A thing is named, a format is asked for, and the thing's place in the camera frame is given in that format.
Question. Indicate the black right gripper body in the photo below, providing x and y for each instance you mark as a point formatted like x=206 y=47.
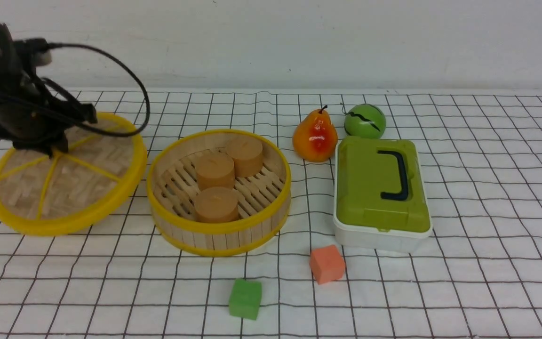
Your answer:
x=35 y=113

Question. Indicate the yellow rim bamboo steamer lid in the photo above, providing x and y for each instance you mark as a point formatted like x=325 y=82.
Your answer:
x=44 y=195

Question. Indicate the bamboo steamer basket yellow rim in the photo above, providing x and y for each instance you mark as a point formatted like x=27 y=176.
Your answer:
x=263 y=200

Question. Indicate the green lid white plastic box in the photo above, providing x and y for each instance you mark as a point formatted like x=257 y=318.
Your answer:
x=379 y=197

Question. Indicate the brown cylinder bun middle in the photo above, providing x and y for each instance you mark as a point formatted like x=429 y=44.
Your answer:
x=215 y=170

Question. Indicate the brown cylinder bun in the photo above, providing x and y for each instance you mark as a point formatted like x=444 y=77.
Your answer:
x=247 y=154
x=216 y=205
x=215 y=170

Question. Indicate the brown cylinder bun front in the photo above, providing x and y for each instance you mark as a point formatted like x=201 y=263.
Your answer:
x=216 y=205

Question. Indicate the brown cylinder bun back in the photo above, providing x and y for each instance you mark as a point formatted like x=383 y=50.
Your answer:
x=247 y=154

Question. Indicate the green foam cube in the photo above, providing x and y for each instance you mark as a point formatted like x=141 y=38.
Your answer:
x=245 y=299

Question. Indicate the orange yellow toy pear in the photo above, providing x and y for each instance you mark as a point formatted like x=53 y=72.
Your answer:
x=315 y=138

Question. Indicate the green toy melon ball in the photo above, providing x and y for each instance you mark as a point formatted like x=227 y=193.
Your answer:
x=365 y=121

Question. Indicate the orange foam cube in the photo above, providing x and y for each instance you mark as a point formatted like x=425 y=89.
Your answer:
x=327 y=264

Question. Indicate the white black grid tablecloth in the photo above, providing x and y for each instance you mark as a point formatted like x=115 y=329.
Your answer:
x=477 y=276

